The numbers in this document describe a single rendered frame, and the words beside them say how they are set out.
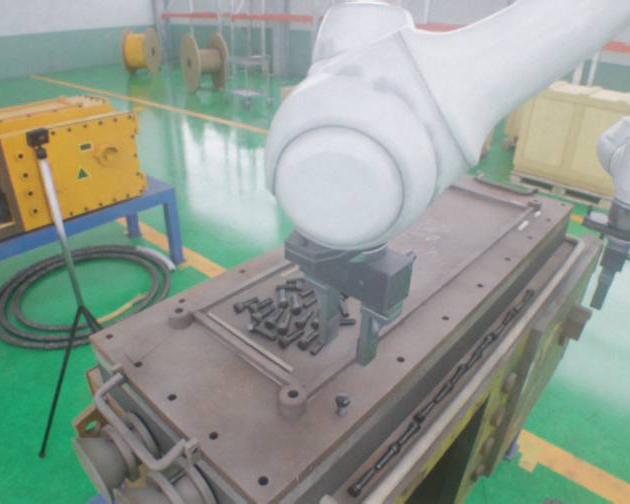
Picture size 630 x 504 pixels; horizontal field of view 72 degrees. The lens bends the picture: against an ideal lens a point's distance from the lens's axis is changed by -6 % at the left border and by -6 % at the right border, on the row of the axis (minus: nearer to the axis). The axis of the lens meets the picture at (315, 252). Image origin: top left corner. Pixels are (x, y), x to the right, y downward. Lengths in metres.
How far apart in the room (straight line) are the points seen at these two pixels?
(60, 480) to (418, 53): 2.39
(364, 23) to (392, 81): 0.16
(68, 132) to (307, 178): 2.90
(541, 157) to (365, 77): 5.60
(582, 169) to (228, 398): 5.33
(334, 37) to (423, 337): 0.57
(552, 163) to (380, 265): 5.38
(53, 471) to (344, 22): 2.37
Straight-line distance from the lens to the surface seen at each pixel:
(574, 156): 5.76
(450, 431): 0.88
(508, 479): 2.44
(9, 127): 3.13
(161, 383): 0.76
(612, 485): 2.64
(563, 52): 0.31
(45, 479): 2.53
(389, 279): 0.48
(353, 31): 0.42
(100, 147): 3.19
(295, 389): 0.69
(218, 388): 0.74
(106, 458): 0.82
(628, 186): 1.12
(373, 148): 0.23
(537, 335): 1.19
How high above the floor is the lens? 1.88
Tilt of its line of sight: 29 degrees down
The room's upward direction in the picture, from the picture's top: 1 degrees clockwise
